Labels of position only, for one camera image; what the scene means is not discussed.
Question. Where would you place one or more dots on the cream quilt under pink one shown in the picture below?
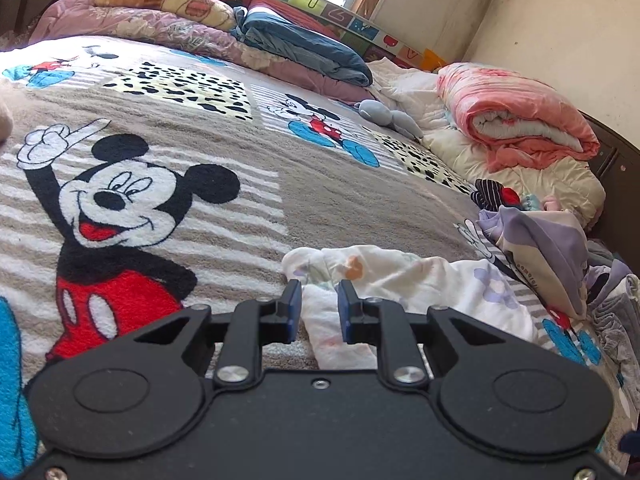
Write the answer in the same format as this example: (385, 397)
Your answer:
(571, 182)

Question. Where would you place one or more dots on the blue folded duvet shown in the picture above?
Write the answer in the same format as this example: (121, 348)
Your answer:
(264, 29)

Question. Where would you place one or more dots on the grey plush toy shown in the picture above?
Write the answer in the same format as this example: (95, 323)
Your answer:
(381, 115)

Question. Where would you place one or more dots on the red pillow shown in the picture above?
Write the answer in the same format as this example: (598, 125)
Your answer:
(295, 16)

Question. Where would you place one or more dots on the purple and cream garment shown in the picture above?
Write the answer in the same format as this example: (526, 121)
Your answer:
(549, 249)

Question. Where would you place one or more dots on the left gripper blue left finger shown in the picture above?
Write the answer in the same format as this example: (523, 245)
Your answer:
(258, 323)

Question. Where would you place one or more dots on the dark cluttered desk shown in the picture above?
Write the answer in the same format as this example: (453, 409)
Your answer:
(18, 20)

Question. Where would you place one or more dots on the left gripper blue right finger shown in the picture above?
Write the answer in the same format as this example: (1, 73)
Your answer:
(384, 325)

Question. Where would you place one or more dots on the dark wooden headboard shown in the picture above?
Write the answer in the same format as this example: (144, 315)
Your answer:
(617, 167)

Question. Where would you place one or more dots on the Mickey Mouse bed blanket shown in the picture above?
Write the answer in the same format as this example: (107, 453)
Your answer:
(146, 192)

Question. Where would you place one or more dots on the grey clothes pile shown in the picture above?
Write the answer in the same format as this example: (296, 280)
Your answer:
(613, 311)

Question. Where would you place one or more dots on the beige folded fleece blanket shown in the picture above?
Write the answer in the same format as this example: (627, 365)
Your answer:
(6, 116)

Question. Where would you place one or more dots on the pink rolled quilt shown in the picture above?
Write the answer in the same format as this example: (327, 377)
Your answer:
(520, 121)

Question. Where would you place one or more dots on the white floral quilted garment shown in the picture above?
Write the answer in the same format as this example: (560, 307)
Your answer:
(474, 287)

